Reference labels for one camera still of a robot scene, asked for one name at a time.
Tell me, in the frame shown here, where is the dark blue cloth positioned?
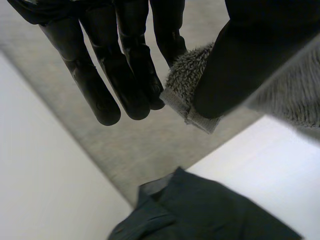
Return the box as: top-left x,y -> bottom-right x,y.
107,166 -> 304,240

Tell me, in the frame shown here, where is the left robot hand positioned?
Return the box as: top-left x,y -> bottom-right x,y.
6,0 -> 320,127

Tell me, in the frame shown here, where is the grey towel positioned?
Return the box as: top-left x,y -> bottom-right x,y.
0,0 -> 320,209

